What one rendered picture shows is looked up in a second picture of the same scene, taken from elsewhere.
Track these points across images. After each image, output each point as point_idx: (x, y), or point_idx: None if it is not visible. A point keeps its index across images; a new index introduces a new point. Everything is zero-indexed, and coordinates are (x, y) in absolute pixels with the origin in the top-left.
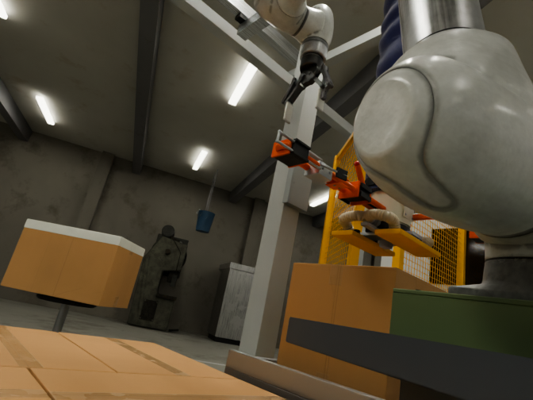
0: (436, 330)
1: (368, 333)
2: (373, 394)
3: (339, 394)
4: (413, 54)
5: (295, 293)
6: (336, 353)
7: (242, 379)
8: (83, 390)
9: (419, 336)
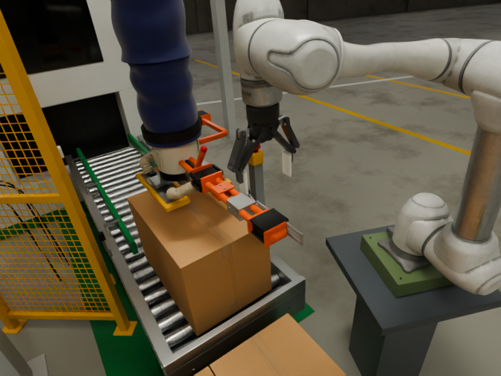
0: (417, 289)
1: (438, 316)
2: (265, 284)
3: (269, 304)
4: (493, 254)
5: (193, 285)
6: (421, 325)
7: (191, 362)
8: None
9: (409, 293)
